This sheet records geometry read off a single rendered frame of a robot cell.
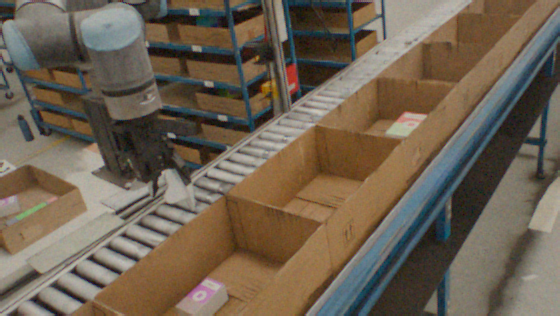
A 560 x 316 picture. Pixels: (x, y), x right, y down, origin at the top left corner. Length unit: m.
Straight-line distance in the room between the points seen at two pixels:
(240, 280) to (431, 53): 1.28
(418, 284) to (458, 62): 0.94
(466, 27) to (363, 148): 1.18
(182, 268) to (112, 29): 0.59
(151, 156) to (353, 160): 0.72
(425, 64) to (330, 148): 0.78
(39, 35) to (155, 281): 0.55
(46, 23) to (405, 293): 1.12
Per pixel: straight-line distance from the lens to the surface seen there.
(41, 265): 1.85
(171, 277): 1.25
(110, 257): 1.76
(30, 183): 2.34
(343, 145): 1.52
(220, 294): 1.22
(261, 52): 2.27
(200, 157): 3.41
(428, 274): 1.63
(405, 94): 1.83
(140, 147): 0.97
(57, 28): 1.04
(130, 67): 0.91
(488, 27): 2.50
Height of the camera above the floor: 1.72
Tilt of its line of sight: 30 degrees down
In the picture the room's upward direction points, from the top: 8 degrees counter-clockwise
